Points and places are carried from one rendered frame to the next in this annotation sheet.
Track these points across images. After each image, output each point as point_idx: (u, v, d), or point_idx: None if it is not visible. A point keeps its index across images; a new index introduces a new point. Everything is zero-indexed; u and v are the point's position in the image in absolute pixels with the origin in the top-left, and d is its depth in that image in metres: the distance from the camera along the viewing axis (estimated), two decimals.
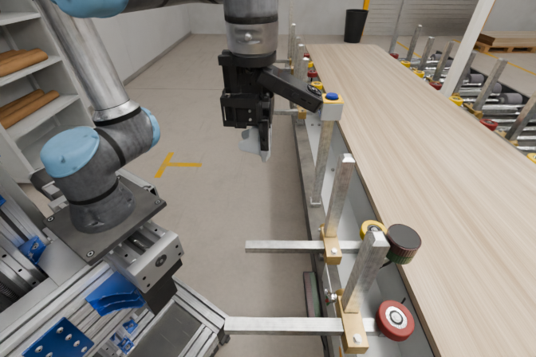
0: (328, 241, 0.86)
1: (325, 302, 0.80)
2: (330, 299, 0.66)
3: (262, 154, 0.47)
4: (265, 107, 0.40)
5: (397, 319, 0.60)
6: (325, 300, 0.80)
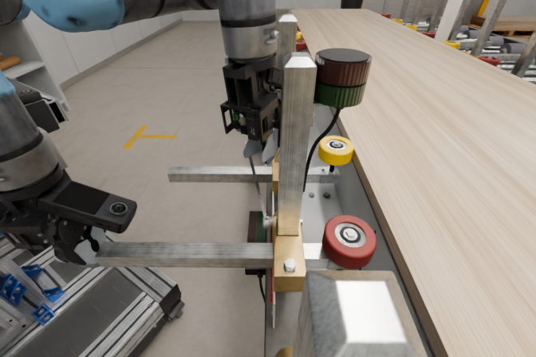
0: (277, 165, 0.65)
1: (270, 296, 0.43)
2: (260, 197, 0.51)
3: (277, 151, 0.47)
4: None
5: (351, 237, 0.39)
6: (270, 293, 0.44)
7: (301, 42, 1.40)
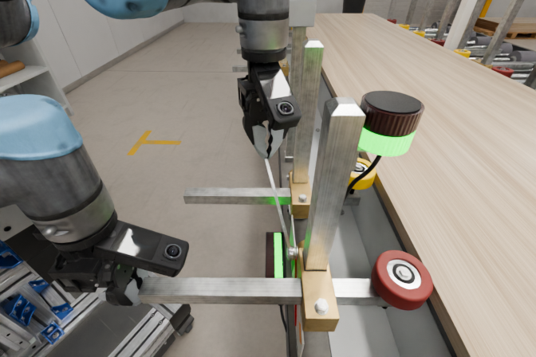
0: (296, 186, 0.63)
1: (295, 321, 0.47)
2: (284, 228, 0.47)
3: (254, 146, 0.49)
4: (246, 100, 0.42)
5: (405, 276, 0.38)
6: (294, 318, 0.47)
7: None
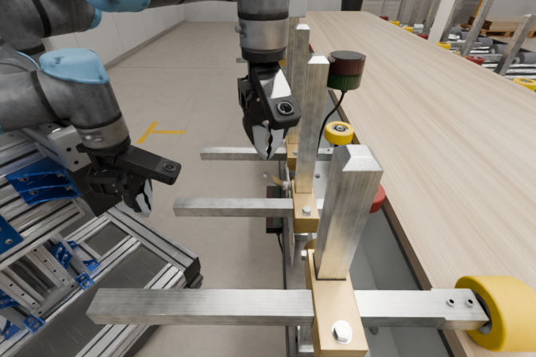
0: (291, 146, 0.78)
1: (285, 192, 0.75)
2: (281, 186, 0.58)
3: (254, 146, 0.49)
4: (246, 100, 0.42)
5: None
6: (285, 190, 0.75)
7: None
